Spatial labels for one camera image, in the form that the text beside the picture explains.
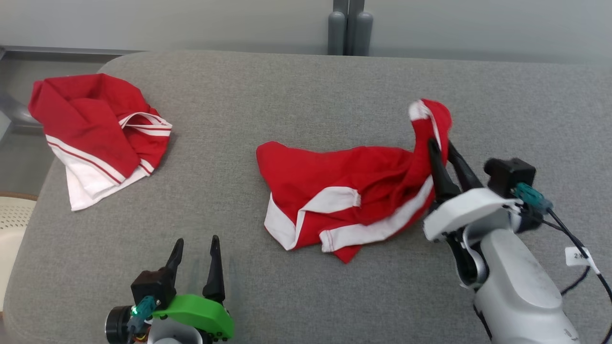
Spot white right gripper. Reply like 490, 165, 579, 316
423, 138, 544, 290

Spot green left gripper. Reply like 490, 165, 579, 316
105, 235, 235, 344

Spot red garment with plain white trim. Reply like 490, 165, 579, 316
256, 99, 453, 264

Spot red garment with striped white band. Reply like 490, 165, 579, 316
28, 73, 173, 212

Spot cream perforated laundry basket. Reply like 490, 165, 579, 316
0, 193, 38, 311

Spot black cable with teal plug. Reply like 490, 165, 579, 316
127, 295, 159, 343
512, 183, 612, 344

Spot white cable label tag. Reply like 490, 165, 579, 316
565, 247, 600, 274

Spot thin black cable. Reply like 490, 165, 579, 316
521, 213, 592, 297

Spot grey partition post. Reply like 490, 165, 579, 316
328, 0, 373, 56

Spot dark grey wall rail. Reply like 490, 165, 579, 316
0, 45, 144, 60

